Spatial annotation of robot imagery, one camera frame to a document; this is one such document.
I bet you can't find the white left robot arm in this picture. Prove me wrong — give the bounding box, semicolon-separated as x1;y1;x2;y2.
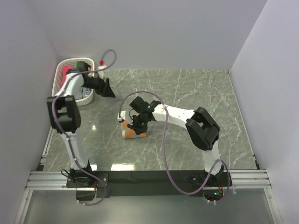
47;61;115;188

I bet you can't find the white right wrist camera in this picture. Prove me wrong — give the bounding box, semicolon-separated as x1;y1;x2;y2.
117;111;127;123

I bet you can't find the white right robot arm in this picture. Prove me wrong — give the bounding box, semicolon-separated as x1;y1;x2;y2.
128;97;223;186

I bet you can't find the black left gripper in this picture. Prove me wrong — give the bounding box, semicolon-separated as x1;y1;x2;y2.
82;74;116;98

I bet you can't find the blue patterned rolled towel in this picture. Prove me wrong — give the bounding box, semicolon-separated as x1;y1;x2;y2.
81;87;92;98

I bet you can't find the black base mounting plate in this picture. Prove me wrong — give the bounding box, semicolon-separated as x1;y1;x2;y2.
66;169;232;201

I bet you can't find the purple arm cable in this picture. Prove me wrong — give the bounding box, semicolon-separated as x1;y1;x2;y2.
118;91;232;205
52;49;117;206

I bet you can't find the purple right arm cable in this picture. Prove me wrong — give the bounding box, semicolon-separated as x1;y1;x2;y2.
118;91;232;205

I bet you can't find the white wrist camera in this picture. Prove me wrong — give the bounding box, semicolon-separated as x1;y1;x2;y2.
97;65;109;79
117;111;127;123

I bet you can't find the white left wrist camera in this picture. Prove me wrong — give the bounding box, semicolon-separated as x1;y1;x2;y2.
97;65;109;79

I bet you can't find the aluminium rail frame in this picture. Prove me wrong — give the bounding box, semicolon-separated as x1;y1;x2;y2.
14;102;283;224

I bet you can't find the orange patterned towel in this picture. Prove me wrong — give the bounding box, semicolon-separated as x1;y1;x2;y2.
121;120;147;139

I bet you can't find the pink rolled towel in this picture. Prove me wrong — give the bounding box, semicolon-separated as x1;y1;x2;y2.
62;65;72;84

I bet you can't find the white plastic basket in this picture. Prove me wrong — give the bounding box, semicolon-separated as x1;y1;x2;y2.
52;57;95;106

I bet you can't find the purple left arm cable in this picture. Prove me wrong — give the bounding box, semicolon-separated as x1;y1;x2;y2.
52;49;117;206

